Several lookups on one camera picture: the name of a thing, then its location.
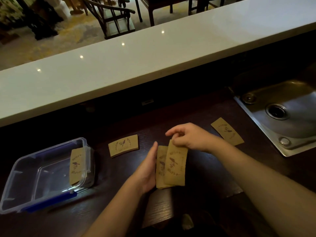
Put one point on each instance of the dark wooden chair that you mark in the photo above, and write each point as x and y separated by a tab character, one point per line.
205	3

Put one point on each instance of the brown paper cup sleeve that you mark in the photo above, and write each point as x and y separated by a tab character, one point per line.
175	167
123	146
227	132
76	166
160	167

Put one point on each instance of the person's right thumb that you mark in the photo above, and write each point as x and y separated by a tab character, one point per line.
177	140

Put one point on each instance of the dark carved wooden furniture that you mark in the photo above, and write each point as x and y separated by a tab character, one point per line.
39	19

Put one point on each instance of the person's left hand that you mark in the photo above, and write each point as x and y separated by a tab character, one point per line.
145	174

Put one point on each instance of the round sink drain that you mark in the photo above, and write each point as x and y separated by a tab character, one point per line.
277	111

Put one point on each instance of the dark wooden armchair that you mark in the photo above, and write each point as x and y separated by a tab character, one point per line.
116	19

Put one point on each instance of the person's left forearm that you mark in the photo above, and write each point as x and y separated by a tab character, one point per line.
116	212

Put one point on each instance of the clear plastic container blue clips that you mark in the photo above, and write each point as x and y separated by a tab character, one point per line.
37	180

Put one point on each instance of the person's right forearm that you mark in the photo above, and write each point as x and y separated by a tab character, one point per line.
266	190

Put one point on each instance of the person's right hand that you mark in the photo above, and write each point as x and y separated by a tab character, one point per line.
197	138

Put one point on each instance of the person's left fingers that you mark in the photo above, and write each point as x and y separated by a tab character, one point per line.
153	155

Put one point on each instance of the stainless steel sink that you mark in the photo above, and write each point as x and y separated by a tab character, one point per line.
291	120

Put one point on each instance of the dark wooden table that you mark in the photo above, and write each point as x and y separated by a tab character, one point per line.
158	4

